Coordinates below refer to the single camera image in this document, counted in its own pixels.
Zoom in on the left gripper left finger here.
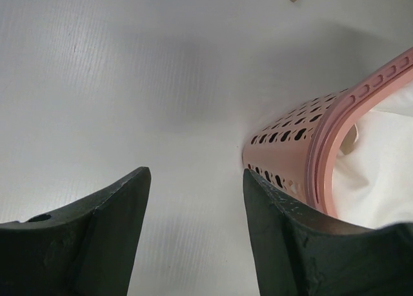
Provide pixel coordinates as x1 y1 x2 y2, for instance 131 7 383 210
1 167 151 295

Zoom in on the pink plastic basket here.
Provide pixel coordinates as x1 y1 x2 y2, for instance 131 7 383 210
241 49 412 217

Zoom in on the white shirt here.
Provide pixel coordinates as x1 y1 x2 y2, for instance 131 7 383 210
332 84 412 228

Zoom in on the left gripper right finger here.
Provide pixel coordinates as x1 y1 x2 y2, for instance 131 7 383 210
243 170 412 295

